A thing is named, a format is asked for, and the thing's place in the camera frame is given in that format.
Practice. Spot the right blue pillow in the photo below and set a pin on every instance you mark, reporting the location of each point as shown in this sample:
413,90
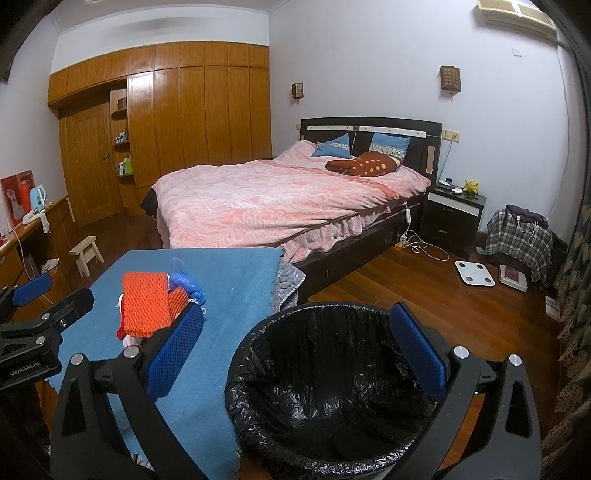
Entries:
391,145

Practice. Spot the right wall lamp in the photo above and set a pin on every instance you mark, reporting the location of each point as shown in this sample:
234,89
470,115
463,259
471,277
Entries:
450,78

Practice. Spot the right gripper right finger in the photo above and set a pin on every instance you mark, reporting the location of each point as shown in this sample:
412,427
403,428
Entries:
505,442

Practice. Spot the brown dotted pillow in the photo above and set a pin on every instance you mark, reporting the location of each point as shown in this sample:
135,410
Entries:
369,164

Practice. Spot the blue pillow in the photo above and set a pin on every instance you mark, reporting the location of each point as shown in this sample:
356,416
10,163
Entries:
391,145
338,147

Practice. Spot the wooden side cabinet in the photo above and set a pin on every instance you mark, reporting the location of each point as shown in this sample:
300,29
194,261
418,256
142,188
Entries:
23,256

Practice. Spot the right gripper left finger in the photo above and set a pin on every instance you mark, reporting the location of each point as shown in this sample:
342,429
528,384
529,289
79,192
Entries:
107,424

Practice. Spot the bed with pink duvet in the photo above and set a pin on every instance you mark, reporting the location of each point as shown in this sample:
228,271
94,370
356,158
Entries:
326,224

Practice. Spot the yellow plush toy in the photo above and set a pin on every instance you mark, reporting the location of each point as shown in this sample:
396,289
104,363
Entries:
471,188

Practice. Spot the wall lamp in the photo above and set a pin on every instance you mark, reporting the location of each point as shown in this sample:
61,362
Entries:
297,91
450,78

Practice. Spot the red picture box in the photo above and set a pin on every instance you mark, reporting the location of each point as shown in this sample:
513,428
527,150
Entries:
16,194

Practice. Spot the red white book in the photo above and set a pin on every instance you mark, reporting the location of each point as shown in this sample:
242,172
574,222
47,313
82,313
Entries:
513,278

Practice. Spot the plaid cloth on chair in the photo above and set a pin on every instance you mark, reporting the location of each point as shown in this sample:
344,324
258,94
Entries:
522,235

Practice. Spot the black white nightstand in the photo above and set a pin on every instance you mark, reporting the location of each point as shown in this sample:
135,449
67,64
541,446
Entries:
451,221

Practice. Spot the wall air conditioner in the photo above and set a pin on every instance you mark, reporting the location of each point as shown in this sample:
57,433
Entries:
519,15

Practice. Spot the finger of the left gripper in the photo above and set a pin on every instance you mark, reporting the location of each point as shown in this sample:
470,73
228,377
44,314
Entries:
68,311
31,290

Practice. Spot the light blue electric kettle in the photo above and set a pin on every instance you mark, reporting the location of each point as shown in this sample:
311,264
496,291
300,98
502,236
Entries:
38,198

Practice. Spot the small white wooden stool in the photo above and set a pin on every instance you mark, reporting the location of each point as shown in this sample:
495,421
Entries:
85,251

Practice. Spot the red cloth garment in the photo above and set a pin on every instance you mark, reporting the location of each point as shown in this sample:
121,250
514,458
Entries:
131,335

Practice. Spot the black lined trash bin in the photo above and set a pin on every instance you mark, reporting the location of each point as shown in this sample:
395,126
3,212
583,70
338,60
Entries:
323,391

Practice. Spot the white bathroom scale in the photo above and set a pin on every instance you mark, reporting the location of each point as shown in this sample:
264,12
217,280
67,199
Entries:
474,274

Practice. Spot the left blue pillow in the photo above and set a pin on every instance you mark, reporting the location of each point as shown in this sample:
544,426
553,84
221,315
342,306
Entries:
338,147

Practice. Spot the wooden wardrobe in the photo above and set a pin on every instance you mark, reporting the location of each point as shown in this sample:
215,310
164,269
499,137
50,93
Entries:
128,117

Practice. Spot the left wall lamp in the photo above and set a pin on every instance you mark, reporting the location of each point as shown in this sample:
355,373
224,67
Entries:
297,91

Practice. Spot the blue table mat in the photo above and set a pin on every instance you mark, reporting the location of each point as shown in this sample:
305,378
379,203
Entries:
238,287

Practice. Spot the orange foam net sleeve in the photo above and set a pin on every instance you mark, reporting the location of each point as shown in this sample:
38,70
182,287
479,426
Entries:
144,301

